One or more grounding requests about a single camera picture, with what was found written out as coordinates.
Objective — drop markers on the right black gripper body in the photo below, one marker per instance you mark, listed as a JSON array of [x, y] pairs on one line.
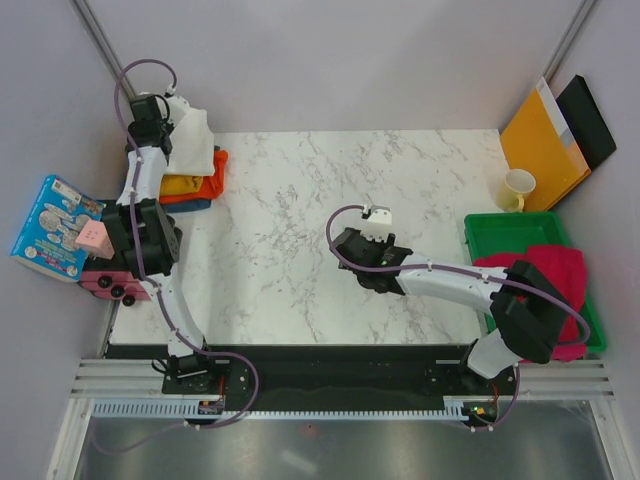
[[381, 246]]

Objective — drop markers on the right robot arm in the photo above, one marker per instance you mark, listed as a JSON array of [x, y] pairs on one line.
[[528, 311]]

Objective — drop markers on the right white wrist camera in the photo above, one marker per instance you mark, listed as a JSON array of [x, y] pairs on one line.
[[376, 223]]

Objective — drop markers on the black and pink case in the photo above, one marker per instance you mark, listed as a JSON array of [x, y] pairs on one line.
[[112, 279]]

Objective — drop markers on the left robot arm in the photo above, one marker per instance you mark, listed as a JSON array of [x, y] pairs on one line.
[[146, 239]]

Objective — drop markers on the blue folded shirt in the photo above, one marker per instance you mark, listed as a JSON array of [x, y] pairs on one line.
[[193, 205]]

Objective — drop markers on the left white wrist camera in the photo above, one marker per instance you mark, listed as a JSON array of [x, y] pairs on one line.
[[178, 107]]

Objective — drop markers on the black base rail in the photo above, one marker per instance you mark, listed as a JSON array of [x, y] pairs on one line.
[[330, 376]]

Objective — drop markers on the white cable duct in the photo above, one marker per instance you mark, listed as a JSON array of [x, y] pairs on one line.
[[193, 409]]

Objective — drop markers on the orange envelope folder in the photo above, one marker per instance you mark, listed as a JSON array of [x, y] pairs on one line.
[[538, 140]]

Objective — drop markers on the white t shirt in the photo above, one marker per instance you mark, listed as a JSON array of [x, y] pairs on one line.
[[193, 145]]

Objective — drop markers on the black flat box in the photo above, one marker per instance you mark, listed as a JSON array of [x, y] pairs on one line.
[[586, 122]]

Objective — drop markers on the pink cube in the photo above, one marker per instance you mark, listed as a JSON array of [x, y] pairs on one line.
[[94, 239]]

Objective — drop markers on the mustard yellow folded shirt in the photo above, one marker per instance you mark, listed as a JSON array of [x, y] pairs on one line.
[[177, 185]]

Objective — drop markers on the blue printed box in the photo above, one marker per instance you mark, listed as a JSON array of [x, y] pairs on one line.
[[47, 240]]

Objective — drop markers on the yellow mug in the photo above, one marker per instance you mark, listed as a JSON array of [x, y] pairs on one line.
[[514, 189]]

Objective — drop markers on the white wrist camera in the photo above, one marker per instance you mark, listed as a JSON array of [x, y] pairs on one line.
[[178, 107], [376, 223]]

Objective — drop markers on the magenta t shirt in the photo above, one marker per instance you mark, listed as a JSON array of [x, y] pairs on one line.
[[566, 270]]

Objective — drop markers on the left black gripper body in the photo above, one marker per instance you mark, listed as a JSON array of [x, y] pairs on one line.
[[166, 126]]

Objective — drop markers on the orange folded shirt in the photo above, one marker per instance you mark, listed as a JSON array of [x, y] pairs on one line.
[[213, 185]]

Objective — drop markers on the green plastic tray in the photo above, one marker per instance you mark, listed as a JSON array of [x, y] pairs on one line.
[[488, 234]]

